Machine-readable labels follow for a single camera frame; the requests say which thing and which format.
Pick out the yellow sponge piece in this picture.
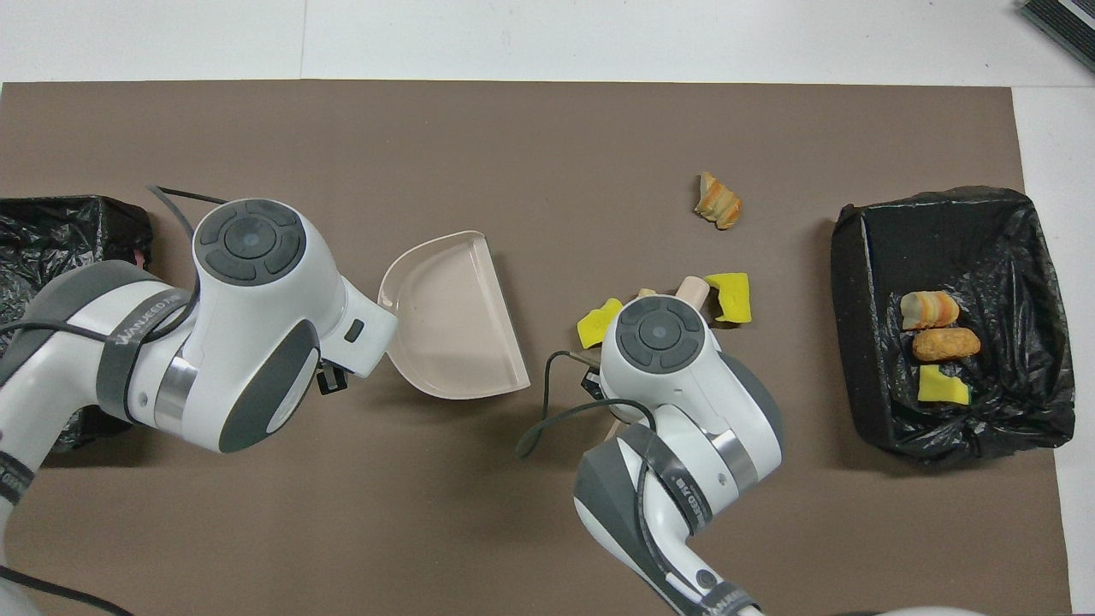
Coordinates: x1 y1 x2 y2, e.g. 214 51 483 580
577 298 624 350
703 272 753 324
917 364 972 406

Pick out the beige plastic dustpan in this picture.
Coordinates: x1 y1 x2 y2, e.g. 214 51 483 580
377 230 531 400

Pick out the beige brush with black bristles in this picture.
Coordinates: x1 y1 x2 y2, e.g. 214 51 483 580
606 275 711 442

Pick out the orange white striped pastry toy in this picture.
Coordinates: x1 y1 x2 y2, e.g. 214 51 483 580
900 290 961 331
693 172 743 230

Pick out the brown potato-shaped toy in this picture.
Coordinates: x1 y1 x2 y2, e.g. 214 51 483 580
912 327 982 362

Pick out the black-lined bin with pink mark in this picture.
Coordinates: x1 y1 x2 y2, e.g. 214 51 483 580
0 195 155 454

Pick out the black-lined trash bin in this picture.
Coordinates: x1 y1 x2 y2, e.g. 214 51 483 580
830 187 1077 467

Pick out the brown table mat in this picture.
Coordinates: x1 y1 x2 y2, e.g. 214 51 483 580
0 81 1072 616

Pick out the dark ribbed object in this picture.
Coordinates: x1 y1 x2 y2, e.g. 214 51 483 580
1016 0 1095 74

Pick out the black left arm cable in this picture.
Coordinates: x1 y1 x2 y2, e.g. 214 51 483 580
0 182 228 616

